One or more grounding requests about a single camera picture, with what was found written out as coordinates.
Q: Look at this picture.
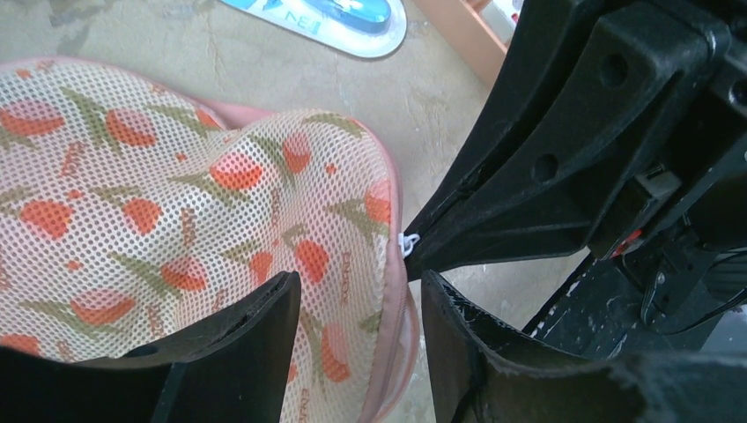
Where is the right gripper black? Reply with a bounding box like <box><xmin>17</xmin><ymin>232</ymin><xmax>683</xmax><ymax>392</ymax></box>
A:
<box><xmin>404</xmin><ymin>1</ymin><xmax>746</xmax><ymax>336</ymax></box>

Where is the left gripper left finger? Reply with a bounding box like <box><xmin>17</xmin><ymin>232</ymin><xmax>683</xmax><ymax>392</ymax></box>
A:
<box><xmin>1</xmin><ymin>271</ymin><xmax>301</xmax><ymax>422</ymax></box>

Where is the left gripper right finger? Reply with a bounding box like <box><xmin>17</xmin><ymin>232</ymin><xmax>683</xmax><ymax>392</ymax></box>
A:
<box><xmin>421</xmin><ymin>271</ymin><xmax>746</xmax><ymax>422</ymax></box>

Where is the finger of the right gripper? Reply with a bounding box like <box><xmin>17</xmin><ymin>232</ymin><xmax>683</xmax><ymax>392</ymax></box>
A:
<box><xmin>419</xmin><ymin>1</ymin><xmax>602</xmax><ymax>228</ymax></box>

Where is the white zipper pull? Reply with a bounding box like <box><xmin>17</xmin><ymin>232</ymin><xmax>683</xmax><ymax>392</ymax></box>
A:
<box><xmin>397</xmin><ymin>233</ymin><xmax>421</xmax><ymax>259</ymax></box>

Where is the floral mesh laundry bag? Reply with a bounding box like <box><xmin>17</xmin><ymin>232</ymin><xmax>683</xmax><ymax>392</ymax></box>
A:
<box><xmin>1</xmin><ymin>57</ymin><xmax>418</xmax><ymax>422</ymax></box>

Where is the orange plastic file organizer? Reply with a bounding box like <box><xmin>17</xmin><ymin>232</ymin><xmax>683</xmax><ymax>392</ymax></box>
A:
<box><xmin>414</xmin><ymin>0</ymin><xmax>523</xmax><ymax>87</ymax></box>

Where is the blue toothbrush blister pack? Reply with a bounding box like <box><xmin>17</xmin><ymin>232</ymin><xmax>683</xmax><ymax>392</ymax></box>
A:
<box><xmin>225</xmin><ymin>0</ymin><xmax>407</xmax><ymax>59</ymax></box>

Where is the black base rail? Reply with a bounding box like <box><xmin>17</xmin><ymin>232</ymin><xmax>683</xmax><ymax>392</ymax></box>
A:
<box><xmin>523</xmin><ymin>249</ymin><xmax>718</xmax><ymax>359</ymax></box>

